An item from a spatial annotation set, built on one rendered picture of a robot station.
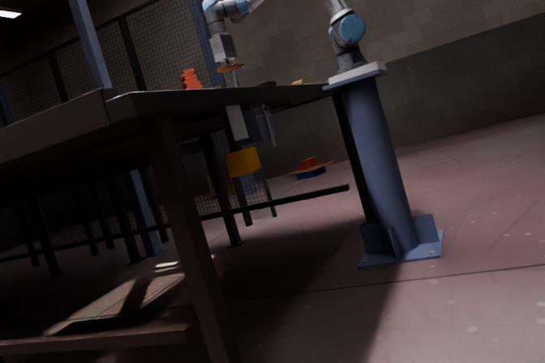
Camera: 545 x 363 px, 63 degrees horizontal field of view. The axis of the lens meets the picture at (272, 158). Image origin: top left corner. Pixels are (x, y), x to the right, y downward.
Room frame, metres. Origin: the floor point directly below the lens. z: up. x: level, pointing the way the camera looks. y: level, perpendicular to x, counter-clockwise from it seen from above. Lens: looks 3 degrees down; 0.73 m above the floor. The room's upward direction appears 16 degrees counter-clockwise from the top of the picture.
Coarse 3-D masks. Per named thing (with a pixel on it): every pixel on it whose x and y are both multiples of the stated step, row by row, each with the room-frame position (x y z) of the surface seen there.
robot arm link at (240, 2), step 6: (228, 0) 1.99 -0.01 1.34; (234, 0) 1.99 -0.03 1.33; (240, 0) 1.99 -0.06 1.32; (246, 0) 1.99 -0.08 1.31; (222, 6) 1.98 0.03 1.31; (228, 6) 1.98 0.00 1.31; (234, 6) 1.98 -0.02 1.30; (240, 6) 1.99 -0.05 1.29; (246, 6) 1.99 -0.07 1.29; (228, 12) 1.99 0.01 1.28; (234, 12) 2.00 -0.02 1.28; (240, 12) 2.01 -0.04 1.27; (246, 12) 2.02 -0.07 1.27; (234, 18) 2.07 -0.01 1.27
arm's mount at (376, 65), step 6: (360, 66) 2.05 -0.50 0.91; (366, 66) 2.04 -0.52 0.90; (372, 66) 2.03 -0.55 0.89; (378, 66) 2.03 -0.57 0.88; (384, 66) 2.21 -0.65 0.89; (348, 72) 2.08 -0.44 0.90; (354, 72) 2.06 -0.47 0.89; (360, 72) 2.05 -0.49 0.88; (366, 72) 2.04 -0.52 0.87; (330, 78) 2.11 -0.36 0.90; (336, 78) 2.10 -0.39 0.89; (342, 78) 2.09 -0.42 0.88; (348, 78) 2.08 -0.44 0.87
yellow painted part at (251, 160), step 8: (224, 112) 1.51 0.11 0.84; (224, 120) 1.52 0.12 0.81; (232, 136) 1.51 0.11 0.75; (232, 144) 1.52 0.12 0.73; (240, 144) 1.53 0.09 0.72; (232, 152) 1.52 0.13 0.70; (240, 152) 1.47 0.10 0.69; (248, 152) 1.49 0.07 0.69; (256, 152) 1.54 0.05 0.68; (232, 160) 1.49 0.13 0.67; (240, 160) 1.48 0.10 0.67; (248, 160) 1.47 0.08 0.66; (256, 160) 1.53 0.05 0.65; (232, 168) 1.49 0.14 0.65; (240, 168) 1.48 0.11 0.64; (248, 168) 1.47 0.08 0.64; (256, 168) 1.51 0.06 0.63; (232, 176) 1.50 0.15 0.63
